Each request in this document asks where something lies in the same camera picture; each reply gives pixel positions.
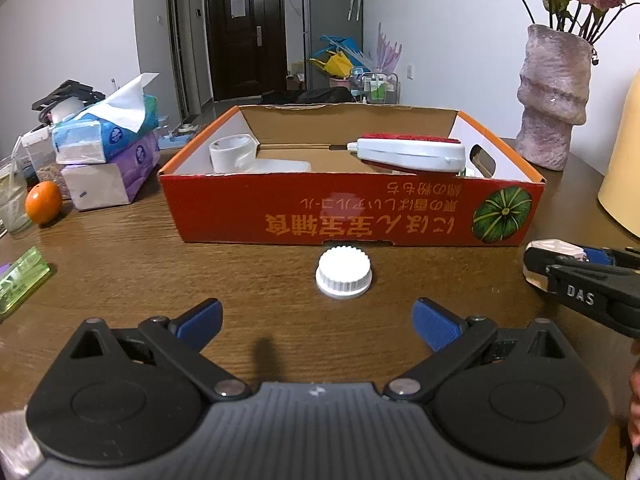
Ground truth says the purple feather decoration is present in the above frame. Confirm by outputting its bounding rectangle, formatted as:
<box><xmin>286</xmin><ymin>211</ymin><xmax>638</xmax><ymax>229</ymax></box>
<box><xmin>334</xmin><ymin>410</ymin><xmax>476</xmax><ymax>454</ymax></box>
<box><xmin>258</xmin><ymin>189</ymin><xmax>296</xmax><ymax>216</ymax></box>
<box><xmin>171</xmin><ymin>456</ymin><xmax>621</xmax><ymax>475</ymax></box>
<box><xmin>374</xmin><ymin>22</ymin><xmax>403</xmax><ymax>73</ymax></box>

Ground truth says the clear storage container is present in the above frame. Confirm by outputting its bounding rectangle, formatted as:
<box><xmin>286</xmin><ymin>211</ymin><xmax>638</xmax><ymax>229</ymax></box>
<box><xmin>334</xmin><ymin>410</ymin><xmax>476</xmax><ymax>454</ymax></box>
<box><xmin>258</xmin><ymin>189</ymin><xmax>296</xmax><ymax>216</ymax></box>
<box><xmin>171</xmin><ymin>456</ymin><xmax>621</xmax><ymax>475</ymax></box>
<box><xmin>20</xmin><ymin>125</ymin><xmax>66</xmax><ymax>198</ymax></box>

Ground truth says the black folded frame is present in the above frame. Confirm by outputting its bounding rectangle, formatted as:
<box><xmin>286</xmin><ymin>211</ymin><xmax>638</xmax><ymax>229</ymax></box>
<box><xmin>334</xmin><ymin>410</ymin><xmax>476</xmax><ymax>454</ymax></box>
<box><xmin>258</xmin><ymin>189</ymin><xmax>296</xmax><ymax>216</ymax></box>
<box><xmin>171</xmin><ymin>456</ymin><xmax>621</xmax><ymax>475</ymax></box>
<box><xmin>31</xmin><ymin>79</ymin><xmax>107</xmax><ymax>112</ymax></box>

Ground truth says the blue tissue pack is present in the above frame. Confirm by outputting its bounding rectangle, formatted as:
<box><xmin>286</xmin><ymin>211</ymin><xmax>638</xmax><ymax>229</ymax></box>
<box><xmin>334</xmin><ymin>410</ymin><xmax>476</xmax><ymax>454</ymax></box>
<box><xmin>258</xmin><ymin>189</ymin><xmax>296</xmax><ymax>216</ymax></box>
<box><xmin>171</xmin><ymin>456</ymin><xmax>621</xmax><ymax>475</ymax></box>
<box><xmin>51</xmin><ymin>72</ymin><xmax>160</xmax><ymax>165</ymax></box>

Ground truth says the dark brown entrance door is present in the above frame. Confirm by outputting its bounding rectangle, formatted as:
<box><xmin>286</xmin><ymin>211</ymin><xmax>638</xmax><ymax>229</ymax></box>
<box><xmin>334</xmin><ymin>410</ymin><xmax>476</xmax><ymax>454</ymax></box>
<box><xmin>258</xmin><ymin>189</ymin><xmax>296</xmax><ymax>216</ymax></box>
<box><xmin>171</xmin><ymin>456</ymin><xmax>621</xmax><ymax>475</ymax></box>
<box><xmin>202</xmin><ymin>0</ymin><xmax>288</xmax><ymax>102</ymax></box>

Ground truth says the small white plastic object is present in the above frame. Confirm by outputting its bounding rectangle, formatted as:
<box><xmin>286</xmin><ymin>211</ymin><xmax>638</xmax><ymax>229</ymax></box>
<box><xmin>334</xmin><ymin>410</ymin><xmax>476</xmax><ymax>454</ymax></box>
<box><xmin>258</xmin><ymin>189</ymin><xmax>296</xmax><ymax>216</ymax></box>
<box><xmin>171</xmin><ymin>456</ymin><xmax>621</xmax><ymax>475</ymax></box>
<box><xmin>524</xmin><ymin>239</ymin><xmax>587</xmax><ymax>288</ymax></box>

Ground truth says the grey refrigerator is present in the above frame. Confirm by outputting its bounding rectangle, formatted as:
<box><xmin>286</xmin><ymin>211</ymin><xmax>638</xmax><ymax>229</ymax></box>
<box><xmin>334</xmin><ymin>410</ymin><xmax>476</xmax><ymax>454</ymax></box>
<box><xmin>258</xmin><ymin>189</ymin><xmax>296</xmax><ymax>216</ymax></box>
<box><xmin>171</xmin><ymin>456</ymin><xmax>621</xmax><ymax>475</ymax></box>
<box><xmin>302</xmin><ymin>0</ymin><xmax>366</xmax><ymax>91</ymax></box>

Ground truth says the white round appliance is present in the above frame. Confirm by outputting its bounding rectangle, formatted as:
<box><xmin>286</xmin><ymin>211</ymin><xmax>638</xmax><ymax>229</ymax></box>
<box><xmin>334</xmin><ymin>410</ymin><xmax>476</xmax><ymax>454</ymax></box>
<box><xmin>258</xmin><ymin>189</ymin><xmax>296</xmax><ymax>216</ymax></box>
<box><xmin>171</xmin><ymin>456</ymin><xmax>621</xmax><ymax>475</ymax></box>
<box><xmin>49</xmin><ymin>96</ymin><xmax>87</xmax><ymax>125</ymax></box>

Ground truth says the pink stone vase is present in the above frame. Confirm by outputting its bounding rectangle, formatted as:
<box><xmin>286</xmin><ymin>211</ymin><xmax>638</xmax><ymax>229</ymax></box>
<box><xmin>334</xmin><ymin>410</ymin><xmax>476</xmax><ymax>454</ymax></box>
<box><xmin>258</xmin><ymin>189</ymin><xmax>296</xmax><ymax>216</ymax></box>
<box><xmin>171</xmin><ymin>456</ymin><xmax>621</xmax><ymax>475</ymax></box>
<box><xmin>515</xmin><ymin>24</ymin><xmax>596</xmax><ymax>171</ymax></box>

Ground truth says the orange cardboard box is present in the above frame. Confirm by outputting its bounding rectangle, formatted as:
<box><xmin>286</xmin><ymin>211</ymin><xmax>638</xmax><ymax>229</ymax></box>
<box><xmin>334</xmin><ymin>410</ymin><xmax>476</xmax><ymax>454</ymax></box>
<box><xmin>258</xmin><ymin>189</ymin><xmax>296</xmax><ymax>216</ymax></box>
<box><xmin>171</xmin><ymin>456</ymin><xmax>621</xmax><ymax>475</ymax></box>
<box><xmin>157</xmin><ymin>104</ymin><xmax>547</xmax><ymax>248</ymax></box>

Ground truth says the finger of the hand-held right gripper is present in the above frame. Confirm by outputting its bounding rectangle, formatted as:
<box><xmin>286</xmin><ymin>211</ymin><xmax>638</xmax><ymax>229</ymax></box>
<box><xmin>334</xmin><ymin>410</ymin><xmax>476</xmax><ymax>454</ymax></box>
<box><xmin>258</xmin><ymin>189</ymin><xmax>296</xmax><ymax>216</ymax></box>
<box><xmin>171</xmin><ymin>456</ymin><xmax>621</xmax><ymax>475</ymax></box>
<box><xmin>523</xmin><ymin>249</ymin><xmax>640</xmax><ymax>338</ymax></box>
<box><xmin>580</xmin><ymin>246</ymin><xmax>640</xmax><ymax>267</ymax></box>

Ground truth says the purple tissue pack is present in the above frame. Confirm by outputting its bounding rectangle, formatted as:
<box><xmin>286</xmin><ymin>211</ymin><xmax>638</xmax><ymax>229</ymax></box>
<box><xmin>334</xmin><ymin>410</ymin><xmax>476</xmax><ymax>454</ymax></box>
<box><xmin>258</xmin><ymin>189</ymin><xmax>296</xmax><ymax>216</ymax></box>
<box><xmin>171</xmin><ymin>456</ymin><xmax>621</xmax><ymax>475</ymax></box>
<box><xmin>61</xmin><ymin>131</ymin><xmax>162</xmax><ymax>212</ymax></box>

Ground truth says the white tape roll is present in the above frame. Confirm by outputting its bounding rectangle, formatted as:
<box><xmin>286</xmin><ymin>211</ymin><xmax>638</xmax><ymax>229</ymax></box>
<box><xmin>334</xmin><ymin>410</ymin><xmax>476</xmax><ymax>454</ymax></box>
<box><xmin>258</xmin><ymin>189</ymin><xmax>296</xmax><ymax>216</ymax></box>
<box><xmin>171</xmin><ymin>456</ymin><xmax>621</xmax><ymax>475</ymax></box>
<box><xmin>208</xmin><ymin>134</ymin><xmax>258</xmax><ymax>173</ymax></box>

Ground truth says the cream thermos jug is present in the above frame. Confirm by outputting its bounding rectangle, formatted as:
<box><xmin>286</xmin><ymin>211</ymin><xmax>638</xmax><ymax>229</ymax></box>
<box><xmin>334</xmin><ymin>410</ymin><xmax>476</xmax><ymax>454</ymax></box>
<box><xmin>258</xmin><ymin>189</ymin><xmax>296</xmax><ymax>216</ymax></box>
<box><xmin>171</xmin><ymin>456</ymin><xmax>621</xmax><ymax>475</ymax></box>
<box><xmin>596</xmin><ymin>67</ymin><xmax>640</xmax><ymax>241</ymax></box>

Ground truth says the orange fruit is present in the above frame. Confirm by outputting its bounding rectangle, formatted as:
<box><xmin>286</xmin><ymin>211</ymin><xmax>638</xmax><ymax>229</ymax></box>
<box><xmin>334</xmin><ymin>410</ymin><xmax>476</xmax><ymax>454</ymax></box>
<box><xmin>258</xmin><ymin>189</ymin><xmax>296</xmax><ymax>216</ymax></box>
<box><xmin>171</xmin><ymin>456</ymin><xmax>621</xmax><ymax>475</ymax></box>
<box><xmin>25</xmin><ymin>180</ymin><xmax>64</xmax><ymax>226</ymax></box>

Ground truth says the white flat sheet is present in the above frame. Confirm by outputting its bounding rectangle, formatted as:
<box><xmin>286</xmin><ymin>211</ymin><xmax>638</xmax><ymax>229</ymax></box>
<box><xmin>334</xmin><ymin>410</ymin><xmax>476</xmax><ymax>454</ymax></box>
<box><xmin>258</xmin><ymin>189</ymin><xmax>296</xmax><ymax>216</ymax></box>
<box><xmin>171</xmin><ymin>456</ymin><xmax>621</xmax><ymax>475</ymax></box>
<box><xmin>247</xmin><ymin>158</ymin><xmax>312</xmax><ymax>174</ymax></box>

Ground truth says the black cloth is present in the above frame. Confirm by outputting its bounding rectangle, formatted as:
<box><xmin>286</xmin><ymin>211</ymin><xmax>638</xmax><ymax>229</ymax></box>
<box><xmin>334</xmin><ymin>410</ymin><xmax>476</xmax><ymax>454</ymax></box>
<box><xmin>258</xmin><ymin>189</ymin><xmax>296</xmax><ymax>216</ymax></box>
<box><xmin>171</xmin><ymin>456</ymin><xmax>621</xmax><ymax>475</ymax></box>
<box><xmin>262</xmin><ymin>86</ymin><xmax>356</xmax><ymax>106</ymax></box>

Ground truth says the white drinking straw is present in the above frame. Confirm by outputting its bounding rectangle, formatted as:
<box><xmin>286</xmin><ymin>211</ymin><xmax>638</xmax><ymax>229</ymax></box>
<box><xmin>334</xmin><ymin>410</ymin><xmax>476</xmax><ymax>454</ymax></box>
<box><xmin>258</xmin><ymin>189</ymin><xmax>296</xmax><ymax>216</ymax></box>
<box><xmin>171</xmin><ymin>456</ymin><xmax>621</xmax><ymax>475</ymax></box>
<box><xmin>10</xmin><ymin>134</ymin><xmax>25</xmax><ymax>181</ymax></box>

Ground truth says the white bottle cap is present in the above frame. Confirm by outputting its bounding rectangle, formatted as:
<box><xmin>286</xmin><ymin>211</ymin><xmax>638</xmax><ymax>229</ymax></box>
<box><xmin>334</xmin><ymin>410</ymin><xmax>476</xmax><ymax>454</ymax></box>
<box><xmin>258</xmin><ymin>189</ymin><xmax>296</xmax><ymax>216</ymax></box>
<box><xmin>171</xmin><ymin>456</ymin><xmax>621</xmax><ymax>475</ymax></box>
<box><xmin>315</xmin><ymin>245</ymin><xmax>372</xmax><ymax>301</ymax></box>

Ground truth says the dark interior doorway frame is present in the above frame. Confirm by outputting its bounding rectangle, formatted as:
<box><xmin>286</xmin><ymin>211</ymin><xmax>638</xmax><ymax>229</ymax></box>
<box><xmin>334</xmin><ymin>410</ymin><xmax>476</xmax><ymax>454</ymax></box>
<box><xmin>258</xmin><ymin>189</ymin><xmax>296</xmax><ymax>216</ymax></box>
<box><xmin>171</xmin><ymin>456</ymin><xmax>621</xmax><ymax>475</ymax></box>
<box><xmin>166</xmin><ymin>0</ymin><xmax>193</xmax><ymax>121</ymax></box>

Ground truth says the green plastic packet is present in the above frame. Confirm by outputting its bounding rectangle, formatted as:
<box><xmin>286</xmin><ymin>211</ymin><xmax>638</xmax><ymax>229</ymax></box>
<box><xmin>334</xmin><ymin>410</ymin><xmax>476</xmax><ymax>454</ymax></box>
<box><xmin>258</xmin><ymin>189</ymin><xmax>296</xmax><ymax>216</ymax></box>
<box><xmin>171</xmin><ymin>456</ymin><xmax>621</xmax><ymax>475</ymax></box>
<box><xmin>0</xmin><ymin>246</ymin><xmax>52</xmax><ymax>317</ymax></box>

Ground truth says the yellow bag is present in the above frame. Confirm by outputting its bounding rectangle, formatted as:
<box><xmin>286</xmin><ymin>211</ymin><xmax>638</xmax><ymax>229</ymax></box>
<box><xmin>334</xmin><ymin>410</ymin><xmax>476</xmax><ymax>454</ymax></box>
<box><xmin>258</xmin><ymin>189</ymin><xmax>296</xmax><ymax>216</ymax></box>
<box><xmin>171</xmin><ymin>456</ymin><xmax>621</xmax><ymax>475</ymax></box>
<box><xmin>309</xmin><ymin>50</ymin><xmax>353</xmax><ymax>78</ymax></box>

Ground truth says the metal trolley cart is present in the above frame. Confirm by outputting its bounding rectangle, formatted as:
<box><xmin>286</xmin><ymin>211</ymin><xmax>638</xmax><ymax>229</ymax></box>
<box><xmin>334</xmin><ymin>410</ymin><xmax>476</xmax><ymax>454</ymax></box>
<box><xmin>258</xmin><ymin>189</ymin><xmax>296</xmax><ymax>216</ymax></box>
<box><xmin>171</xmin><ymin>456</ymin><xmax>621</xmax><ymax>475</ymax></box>
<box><xmin>352</xmin><ymin>67</ymin><xmax>399</xmax><ymax>105</ymax></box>

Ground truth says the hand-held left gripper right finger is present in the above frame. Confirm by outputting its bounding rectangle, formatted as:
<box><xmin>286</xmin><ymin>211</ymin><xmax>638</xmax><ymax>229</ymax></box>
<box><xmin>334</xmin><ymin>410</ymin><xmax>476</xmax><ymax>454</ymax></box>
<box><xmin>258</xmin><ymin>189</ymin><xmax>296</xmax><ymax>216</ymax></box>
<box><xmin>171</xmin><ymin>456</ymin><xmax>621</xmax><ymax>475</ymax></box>
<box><xmin>382</xmin><ymin>297</ymin><xmax>573</xmax><ymax>403</ymax></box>

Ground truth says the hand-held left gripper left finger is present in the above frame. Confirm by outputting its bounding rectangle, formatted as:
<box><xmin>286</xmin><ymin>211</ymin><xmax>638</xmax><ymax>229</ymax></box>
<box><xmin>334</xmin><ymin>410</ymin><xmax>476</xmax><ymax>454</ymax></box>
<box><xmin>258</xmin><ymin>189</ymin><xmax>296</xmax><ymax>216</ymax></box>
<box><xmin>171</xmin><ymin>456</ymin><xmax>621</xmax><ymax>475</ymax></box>
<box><xmin>64</xmin><ymin>298</ymin><xmax>252</xmax><ymax>402</ymax></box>

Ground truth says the clear glass cup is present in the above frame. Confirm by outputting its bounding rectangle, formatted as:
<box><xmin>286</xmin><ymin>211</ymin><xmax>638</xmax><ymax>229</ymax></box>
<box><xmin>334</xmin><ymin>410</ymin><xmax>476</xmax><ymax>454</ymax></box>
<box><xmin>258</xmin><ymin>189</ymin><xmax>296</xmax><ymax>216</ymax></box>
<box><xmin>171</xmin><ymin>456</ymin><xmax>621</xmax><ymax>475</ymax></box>
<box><xmin>0</xmin><ymin>155</ymin><xmax>37</xmax><ymax>236</ymax></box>

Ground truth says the white and red lint brush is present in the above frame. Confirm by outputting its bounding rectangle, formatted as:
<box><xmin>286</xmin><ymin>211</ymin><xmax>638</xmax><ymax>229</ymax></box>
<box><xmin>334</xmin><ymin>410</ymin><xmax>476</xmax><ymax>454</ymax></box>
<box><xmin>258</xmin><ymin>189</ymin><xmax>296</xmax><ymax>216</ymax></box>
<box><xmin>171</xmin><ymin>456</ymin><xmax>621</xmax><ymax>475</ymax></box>
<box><xmin>347</xmin><ymin>133</ymin><xmax>467</xmax><ymax>177</ymax></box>

